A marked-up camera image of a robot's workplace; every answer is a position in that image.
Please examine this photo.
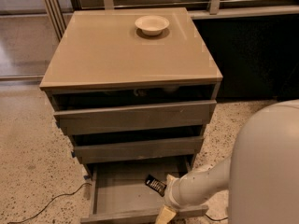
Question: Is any bottom grey drawer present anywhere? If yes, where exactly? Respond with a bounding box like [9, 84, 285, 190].
[80, 156, 209, 224]

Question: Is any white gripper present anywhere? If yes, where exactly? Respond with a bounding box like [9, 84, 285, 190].
[155, 175, 187, 224]

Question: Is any top grey drawer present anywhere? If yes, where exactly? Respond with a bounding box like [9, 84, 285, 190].
[54, 100, 216, 135]

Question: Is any black floor cable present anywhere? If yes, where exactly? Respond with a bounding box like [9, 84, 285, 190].
[7, 181, 93, 224]

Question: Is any black rxbar chocolate bar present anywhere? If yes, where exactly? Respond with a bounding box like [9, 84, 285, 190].
[145, 175, 167, 197]

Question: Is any middle grey drawer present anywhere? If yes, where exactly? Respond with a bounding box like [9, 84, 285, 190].
[74, 136, 203, 164]

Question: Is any white bowl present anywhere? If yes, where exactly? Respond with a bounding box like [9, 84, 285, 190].
[135, 15, 170, 36]

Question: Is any grey drawer cabinet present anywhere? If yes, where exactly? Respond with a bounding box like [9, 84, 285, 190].
[39, 7, 223, 179]

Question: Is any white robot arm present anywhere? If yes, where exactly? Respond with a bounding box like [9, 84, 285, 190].
[155, 100, 299, 224]

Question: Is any grey drawer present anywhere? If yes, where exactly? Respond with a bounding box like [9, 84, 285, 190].
[54, 100, 216, 135]
[80, 156, 209, 224]
[74, 136, 203, 164]

